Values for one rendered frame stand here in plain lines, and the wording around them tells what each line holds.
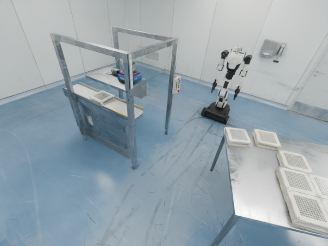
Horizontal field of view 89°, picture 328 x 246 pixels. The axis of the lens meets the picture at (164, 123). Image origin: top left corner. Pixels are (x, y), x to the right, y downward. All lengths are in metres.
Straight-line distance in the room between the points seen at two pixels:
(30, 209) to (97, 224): 0.85
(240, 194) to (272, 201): 0.26
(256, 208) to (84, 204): 1.91
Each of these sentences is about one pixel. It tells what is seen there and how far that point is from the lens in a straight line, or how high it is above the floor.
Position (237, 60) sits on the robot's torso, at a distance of 3.46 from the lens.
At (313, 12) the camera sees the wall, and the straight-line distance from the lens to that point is 4.86.
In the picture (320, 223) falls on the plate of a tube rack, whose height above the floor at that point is 0.90.
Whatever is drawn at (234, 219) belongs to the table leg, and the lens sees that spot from 1.66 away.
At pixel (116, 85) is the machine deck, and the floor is 1.31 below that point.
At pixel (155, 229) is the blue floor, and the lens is 2.25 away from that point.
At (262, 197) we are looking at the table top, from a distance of 1.74.
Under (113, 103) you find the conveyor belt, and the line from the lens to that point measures 2.44.
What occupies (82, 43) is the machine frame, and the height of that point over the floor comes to 1.67.
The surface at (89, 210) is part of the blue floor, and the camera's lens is 2.44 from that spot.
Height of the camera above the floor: 2.12
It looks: 38 degrees down
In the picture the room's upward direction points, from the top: 5 degrees clockwise
